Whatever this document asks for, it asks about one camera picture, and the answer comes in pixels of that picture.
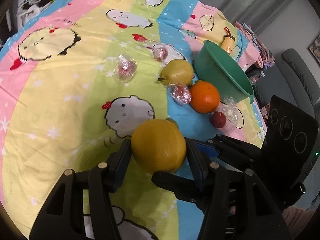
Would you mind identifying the yellow lemon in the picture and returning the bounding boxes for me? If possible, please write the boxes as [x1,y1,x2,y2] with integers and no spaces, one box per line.
[131,119,187,174]

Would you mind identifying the wrapped red fruit right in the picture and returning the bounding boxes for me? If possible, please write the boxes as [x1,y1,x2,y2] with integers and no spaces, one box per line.
[210,97,238,129]

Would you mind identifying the wrapped red fruit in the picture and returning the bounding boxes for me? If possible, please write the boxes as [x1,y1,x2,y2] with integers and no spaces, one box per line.
[168,85,192,105]
[114,54,137,82]
[210,97,238,129]
[152,44,168,61]

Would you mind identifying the grey sofa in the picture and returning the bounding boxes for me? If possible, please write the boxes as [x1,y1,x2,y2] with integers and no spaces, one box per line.
[246,48,319,120]

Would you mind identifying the small green lime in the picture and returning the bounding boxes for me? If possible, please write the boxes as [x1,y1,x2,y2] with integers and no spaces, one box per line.
[166,118,179,128]

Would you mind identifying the orange fruit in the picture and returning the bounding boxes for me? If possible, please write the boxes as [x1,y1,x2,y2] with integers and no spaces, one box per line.
[189,81,220,114]

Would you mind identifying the wrapped red fruit middle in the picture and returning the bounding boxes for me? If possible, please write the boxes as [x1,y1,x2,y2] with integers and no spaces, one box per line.
[168,85,192,105]

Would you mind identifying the folded pink cloth pile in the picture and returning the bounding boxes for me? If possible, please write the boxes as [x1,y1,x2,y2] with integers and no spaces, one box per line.
[234,21,274,69]

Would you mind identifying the green plastic bowl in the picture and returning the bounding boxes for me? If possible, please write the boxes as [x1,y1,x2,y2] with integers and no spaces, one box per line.
[194,40,254,103]

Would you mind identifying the yellow-green pear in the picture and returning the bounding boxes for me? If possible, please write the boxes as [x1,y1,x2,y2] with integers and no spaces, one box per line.
[157,59,194,86]

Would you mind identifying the yellow small bottle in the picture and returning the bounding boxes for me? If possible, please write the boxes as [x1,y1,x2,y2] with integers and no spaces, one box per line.
[220,27,235,55]

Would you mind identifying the wrapped red fruit left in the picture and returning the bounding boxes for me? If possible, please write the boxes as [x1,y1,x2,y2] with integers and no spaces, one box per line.
[114,54,137,82]

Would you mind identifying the wrapped red fruit far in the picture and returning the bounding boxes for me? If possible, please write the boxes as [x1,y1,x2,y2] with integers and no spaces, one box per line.
[152,44,168,61]

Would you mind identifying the colourful striped cartoon tablecloth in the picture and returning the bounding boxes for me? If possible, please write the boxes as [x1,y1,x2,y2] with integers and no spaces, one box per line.
[1,0,256,236]

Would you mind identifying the black and white bag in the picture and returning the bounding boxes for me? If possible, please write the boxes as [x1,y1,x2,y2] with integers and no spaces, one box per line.
[17,0,56,25]

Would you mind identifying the framed wall picture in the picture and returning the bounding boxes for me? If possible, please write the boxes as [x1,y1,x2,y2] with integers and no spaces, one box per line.
[309,35,320,66]

